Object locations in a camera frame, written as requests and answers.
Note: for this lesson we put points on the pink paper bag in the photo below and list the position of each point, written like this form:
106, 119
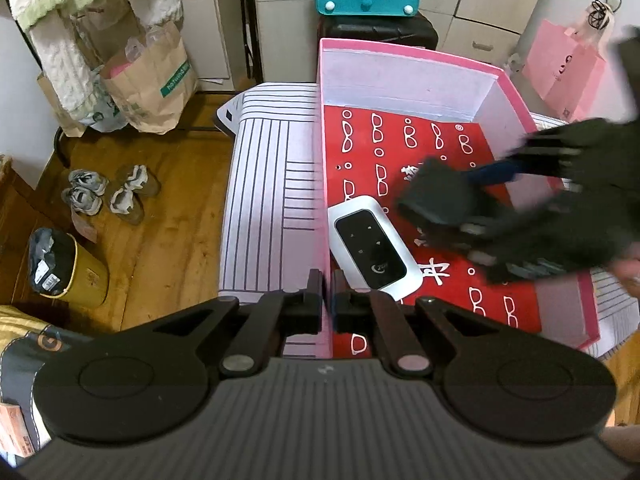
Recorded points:
565, 70

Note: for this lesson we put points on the plain brown paper bag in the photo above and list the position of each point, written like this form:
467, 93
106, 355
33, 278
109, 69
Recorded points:
50, 105

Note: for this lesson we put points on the wooden bed frame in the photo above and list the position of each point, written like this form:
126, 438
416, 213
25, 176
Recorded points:
12, 220

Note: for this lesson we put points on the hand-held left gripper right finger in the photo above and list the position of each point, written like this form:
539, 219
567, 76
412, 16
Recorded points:
342, 310

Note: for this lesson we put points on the black suitcase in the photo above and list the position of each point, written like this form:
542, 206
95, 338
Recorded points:
380, 30

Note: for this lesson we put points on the beige bag with black charm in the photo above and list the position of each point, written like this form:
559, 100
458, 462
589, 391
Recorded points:
592, 25

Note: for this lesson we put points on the pink cardboard box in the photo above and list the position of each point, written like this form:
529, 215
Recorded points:
400, 85

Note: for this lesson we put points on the grey sneaker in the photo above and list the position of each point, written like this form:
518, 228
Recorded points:
80, 201
89, 181

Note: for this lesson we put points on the person's right hand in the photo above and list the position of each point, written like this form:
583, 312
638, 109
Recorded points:
627, 270

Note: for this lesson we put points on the brown paper bag green print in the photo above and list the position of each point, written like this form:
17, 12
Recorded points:
150, 90

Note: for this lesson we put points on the black plastic bin bag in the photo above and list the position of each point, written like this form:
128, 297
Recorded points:
50, 260

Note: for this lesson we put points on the orange packet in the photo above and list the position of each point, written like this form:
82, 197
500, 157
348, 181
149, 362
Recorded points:
12, 430

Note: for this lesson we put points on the striped table cloth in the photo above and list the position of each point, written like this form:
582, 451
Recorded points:
270, 185

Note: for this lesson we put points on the black rack base tube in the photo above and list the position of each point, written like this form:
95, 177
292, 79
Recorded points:
58, 147

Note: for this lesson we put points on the beige wardrobe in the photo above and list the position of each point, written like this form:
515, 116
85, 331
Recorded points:
287, 10

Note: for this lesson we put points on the yellow waste bin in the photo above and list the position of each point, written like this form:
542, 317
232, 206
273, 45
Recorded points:
85, 280

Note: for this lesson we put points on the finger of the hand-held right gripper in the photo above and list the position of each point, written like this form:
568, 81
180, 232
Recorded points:
500, 232
495, 171

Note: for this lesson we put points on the white pocket router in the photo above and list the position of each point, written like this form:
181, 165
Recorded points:
370, 245

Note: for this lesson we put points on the multicoloured quilt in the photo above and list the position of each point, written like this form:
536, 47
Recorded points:
20, 360

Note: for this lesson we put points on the red printed liner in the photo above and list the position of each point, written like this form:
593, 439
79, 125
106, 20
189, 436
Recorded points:
360, 170

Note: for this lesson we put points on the white plastic bag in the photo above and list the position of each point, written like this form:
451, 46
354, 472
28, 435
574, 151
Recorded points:
102, 115

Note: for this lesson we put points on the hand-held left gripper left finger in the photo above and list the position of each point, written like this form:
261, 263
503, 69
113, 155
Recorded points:
315, 305

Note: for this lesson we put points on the black power bank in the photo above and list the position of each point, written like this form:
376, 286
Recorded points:
440, 195

